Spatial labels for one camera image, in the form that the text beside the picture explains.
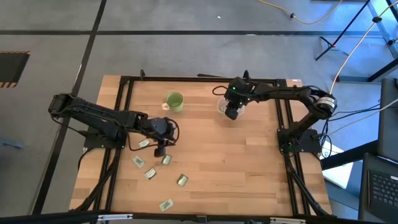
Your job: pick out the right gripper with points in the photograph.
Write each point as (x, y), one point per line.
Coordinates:
(236, 91)

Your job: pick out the black overhead gantry beam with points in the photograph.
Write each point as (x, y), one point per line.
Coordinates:
(46, 218)

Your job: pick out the white box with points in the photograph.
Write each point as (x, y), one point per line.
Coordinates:
(339, 174)

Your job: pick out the aluminium bracket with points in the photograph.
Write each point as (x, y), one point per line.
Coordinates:
(287, 220)
(115, 216)

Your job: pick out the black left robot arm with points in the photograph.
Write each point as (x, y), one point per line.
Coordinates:
(93, 113)

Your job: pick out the green tea packet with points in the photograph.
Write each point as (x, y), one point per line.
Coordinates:
(166, 159)
(150, 174)
(144, 143)
(182, 180)
(138, 161)

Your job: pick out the grey metal stand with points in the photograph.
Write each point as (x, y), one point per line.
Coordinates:
(384, 31)

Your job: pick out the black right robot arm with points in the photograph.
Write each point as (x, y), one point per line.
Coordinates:
(286, 91)

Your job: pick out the green banknote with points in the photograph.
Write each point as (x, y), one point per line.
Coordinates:
(166, 205)

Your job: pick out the black aluminium table frame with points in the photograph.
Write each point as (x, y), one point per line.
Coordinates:
(186, 78)

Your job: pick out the grey monitor panel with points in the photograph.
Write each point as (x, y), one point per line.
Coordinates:
(388, 124)

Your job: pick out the green ceramic mug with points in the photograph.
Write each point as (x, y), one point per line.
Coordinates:
(174, 101)

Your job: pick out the hazard-striped black floor mat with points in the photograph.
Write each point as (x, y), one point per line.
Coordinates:
(12, 68)

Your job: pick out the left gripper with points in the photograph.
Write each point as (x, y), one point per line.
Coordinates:
(160, 127)

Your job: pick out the dark laptop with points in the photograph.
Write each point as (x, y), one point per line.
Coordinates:
(382, 193)

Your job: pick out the black desk beam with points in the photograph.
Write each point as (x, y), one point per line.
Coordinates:
(348, 157)

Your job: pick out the black tripod stand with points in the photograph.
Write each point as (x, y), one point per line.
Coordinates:
(343, 30)

